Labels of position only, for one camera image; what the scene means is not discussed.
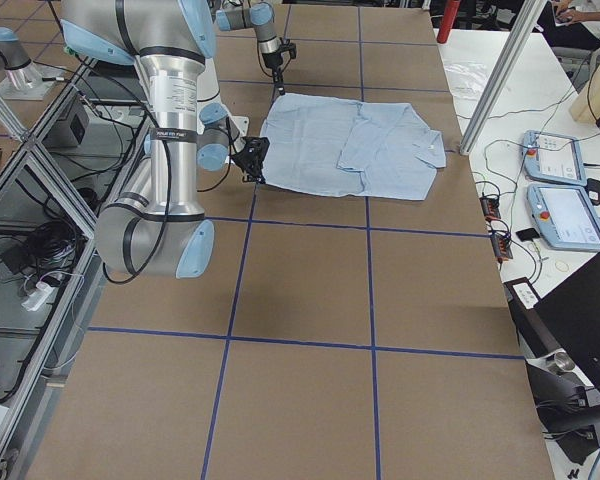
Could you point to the light blue button shirt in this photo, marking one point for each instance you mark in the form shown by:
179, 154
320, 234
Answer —
334, 147

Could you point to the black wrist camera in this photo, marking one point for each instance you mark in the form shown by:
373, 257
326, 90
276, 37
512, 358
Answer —
257, 145
288, 47

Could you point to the small black card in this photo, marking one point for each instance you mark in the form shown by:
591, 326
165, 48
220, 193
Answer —
528, 234

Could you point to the seated person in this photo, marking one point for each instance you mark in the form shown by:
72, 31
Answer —
571, 24

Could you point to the aluminium side frame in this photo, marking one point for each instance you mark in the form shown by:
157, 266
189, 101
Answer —
49, 198

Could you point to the white power strip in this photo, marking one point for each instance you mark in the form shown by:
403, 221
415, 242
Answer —
38, 297

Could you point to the upper blue teach pendant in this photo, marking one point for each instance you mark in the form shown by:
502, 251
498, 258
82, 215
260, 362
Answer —
553, 158

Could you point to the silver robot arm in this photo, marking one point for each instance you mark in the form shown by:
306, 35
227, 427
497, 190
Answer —
260, 18
156, 224

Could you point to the black box under frame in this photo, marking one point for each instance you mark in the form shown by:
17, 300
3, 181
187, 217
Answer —
69, 128

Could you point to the lower blue teach pendant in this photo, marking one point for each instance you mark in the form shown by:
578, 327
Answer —
564, 217

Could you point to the aluminium frame post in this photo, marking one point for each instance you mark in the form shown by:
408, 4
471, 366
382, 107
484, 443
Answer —
515, 43

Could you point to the black laptop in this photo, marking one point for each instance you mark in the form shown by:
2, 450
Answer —
571, 313

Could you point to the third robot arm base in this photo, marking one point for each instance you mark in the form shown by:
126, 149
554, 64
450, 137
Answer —
24, 81

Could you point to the blue teach pendant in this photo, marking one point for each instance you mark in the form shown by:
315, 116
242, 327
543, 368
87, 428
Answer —
564, 217
553, 158

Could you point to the clear plastic bag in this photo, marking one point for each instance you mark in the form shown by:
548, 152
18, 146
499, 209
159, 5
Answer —
466, 79

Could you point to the red cylinder bottle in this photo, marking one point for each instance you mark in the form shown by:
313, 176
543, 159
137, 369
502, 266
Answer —
448, 19

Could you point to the metal cup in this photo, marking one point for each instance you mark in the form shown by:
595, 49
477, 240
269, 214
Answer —
560, 363

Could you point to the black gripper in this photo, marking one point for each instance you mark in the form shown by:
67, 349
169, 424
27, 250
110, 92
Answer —
272, 60
245, 159

